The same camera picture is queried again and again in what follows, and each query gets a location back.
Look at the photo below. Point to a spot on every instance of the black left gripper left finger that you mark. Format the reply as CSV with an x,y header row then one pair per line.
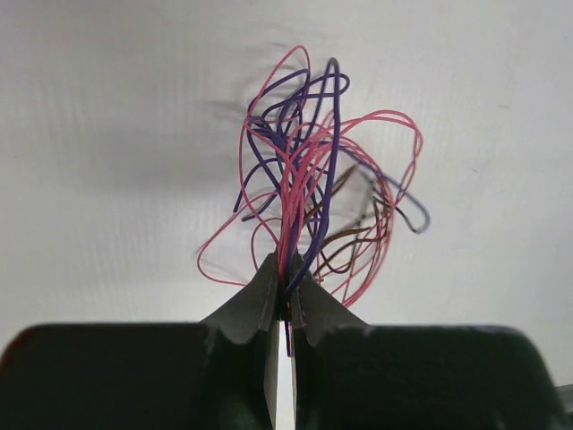
x,y
217,373

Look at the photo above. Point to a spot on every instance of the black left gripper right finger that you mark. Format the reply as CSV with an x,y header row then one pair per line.
x,y
348,374

